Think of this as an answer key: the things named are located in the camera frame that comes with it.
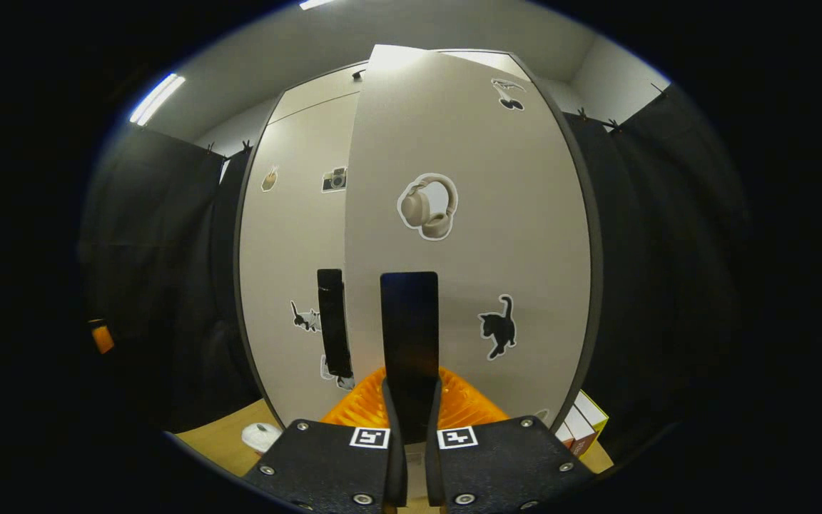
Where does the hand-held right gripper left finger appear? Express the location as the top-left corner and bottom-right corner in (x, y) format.
(242, 366), (409, 514)

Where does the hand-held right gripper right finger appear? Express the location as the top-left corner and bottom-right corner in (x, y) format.
(425, 366), (597, 514)

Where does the black door handle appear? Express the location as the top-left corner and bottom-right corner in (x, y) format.
(380, 271), (440, 443)
(317, 268), (353, 379)

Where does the beige double-door shoe cabinet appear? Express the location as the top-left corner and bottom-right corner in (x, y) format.
(233, 49), (604, 433)

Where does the headphone sticker shoe cabinet door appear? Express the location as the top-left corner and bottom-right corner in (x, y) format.
(345, 44), (592, 429)

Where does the beige cabinet flap panel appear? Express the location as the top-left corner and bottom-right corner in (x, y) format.
(268, 49), (529, 124)

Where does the black backdrop cloth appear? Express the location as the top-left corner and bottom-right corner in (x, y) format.
(208, 146), (269, 422)
(79, 128), (230, 433)
(561, 86), (751, 458)

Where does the white rounded object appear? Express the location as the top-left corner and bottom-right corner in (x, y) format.
(242, 423), (283, 454)

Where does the red and white box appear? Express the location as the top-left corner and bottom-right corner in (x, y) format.
(555, 420), (599, 458)

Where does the yellow and white box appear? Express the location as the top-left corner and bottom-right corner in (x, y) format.
(572, 390), (609, 438)

